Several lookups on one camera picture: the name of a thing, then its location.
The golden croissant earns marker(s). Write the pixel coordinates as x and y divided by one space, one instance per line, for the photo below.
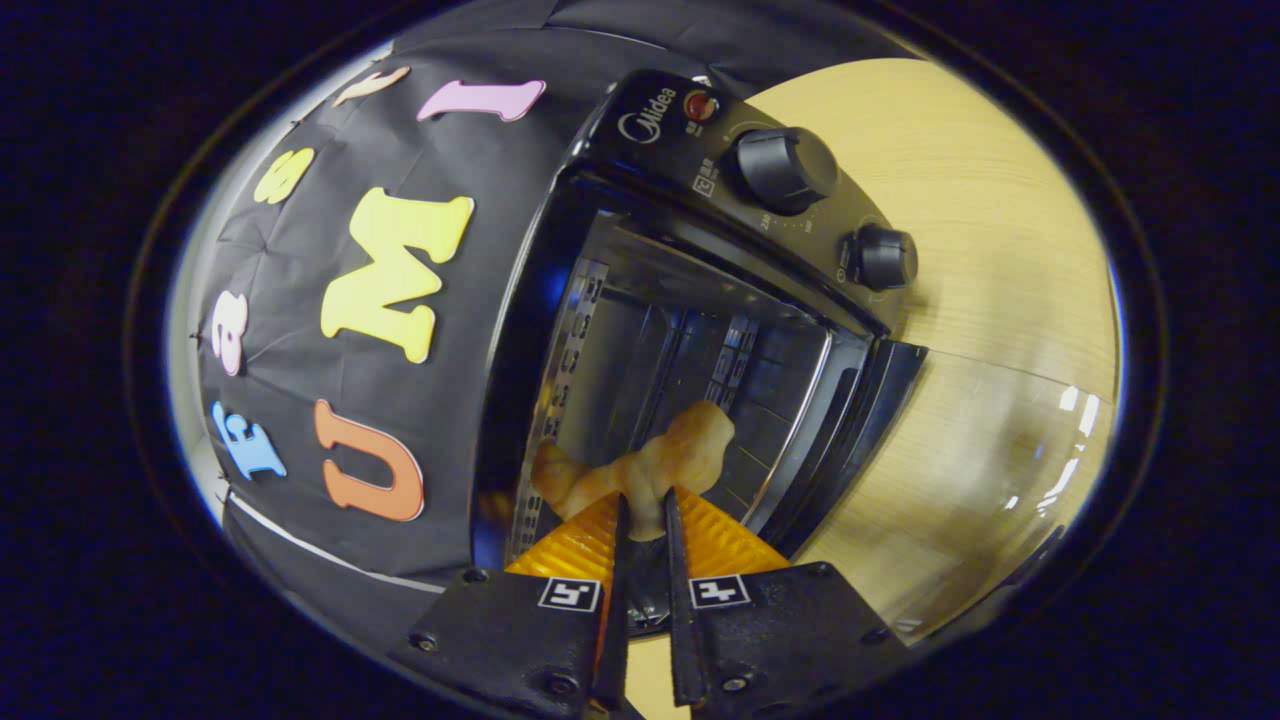
680 450

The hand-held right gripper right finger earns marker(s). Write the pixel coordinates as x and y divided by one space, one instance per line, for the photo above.
790 630

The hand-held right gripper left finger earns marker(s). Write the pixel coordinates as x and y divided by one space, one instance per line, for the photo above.
500 640

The black electric oven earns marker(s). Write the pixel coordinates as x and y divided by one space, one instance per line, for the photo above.
680 140

